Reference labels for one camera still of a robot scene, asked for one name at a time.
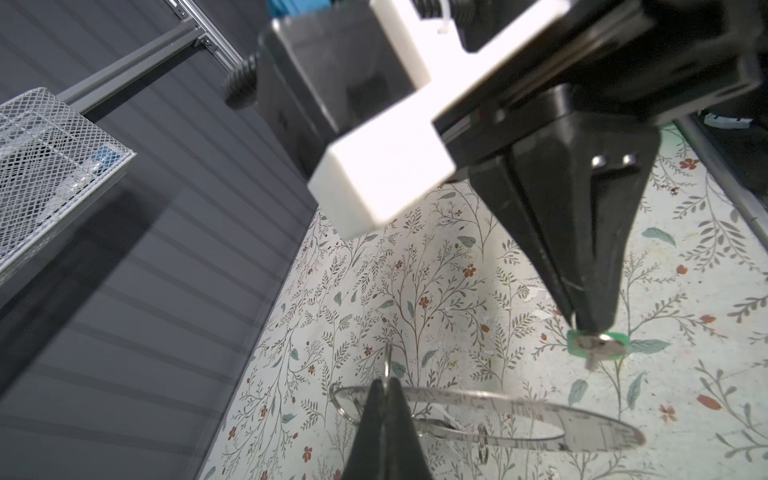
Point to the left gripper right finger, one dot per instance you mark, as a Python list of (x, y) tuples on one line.
[(404, 456)]

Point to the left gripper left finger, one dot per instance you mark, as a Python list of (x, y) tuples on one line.
[(367, 459)]

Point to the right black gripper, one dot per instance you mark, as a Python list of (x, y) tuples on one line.
[(568, 193)]

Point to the metal perforated ring disc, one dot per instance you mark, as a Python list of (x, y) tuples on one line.
[(493, 419)]

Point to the green key tag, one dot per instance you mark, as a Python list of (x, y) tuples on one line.
[(603, 346)]

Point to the small metal keyring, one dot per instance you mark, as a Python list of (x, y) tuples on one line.
[(387, 369)]

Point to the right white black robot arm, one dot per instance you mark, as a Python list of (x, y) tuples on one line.
[(490, 128)]

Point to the white mesh wall basket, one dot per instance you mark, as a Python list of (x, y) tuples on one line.
[(54, 164)]

